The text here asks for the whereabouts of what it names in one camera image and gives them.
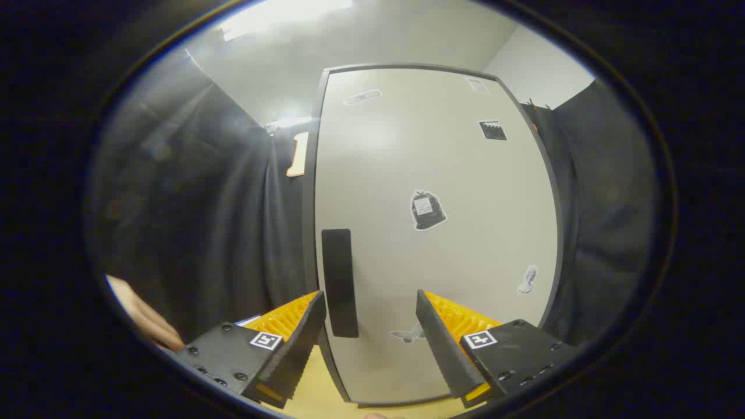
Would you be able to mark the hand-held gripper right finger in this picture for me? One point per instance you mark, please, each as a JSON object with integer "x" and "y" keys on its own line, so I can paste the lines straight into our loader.
{"x": 442, "y": 349}

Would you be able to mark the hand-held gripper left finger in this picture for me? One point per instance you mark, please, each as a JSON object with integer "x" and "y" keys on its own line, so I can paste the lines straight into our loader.
{"x": 300, "y": 343}

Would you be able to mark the grey shoe cabinet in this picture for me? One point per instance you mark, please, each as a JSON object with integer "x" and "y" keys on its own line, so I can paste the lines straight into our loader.
{"x": 308, "y": 233}

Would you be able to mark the stack of books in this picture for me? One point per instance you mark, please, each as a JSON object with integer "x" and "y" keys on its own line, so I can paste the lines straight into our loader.
{"x": 249, "y": 320}

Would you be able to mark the black backdrop cloth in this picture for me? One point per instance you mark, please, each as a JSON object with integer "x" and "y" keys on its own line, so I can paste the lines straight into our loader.
{"x": 204, "y": 203}

